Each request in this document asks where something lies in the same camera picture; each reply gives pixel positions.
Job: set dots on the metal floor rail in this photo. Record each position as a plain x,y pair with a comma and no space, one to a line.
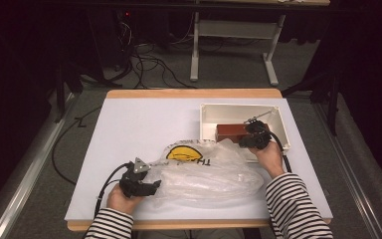
354,172
23,179

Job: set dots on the brown box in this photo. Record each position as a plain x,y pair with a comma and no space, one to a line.
229,132

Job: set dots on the person's left hand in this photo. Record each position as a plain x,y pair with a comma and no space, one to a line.
121,200

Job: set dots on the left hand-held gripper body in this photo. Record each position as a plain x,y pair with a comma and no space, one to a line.
132,181

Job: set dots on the clear plastic bag yellow print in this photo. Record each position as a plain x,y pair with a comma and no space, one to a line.
205,179

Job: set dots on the white table board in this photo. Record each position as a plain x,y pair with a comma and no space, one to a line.
136,129

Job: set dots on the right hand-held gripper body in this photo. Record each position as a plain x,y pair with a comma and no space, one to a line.
261,134

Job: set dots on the white desk frame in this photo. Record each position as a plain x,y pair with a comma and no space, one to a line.
237,30

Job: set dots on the white plastic bin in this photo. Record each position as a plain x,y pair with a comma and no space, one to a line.
225,114

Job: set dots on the black stand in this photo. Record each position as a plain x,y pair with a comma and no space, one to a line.
328,96
68,83

